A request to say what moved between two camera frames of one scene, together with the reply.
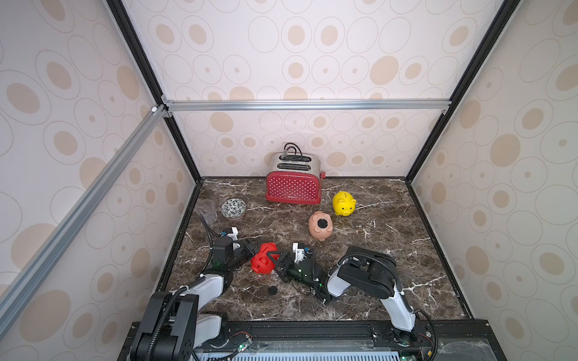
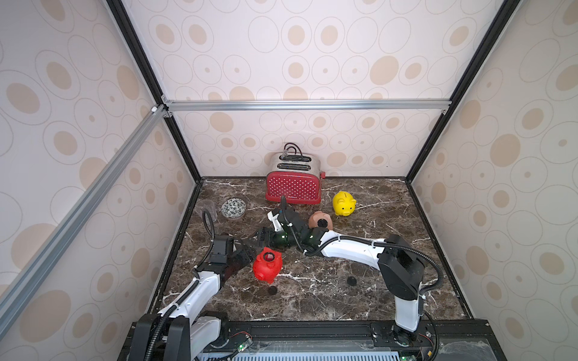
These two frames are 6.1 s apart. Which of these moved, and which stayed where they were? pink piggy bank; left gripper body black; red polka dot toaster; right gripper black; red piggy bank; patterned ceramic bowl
Moved: right gripper black; red piggy bank
Stayed: patterned ceramic bowl; pink piggy bank; red polka dot toaster; left gripper body black
